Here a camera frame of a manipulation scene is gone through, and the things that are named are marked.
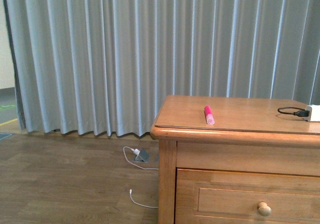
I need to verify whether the grey pleated curtain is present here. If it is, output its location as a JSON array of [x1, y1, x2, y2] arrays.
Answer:
[[3, 0, 320, 135]]

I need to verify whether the white charging cable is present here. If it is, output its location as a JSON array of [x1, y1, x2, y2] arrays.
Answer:
[[122, 146, 160, 209]]

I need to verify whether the dark floor mat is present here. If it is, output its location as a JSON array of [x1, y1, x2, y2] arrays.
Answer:
[[0, 133, 12, 140]]

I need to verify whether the wooden dresser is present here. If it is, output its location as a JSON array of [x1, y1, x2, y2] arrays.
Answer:
[[151, 95, 320, 224]]

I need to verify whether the pink marker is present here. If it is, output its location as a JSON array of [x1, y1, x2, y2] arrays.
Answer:
[[204, 105, 215, 125]]

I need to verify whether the round wooden drawer knob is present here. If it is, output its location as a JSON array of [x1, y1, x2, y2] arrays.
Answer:
[[257, 202, 272, 217]]

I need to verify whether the open metal floor socket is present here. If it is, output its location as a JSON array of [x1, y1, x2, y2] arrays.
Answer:
[[133, 149, 150, 163]]

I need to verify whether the white power strip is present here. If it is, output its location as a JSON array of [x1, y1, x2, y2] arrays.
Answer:
[[304, 105, 320, 122]]

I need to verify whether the white charger plug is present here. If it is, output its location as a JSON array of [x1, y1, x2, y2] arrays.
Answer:
[[131, 149, 140, 156]]

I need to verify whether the wooden drawer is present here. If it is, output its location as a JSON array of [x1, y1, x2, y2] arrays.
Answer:
[[175, 169, 320, 224]]

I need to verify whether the black usb cable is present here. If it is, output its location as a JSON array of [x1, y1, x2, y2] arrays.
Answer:
[[277, 106, 310, 118]]

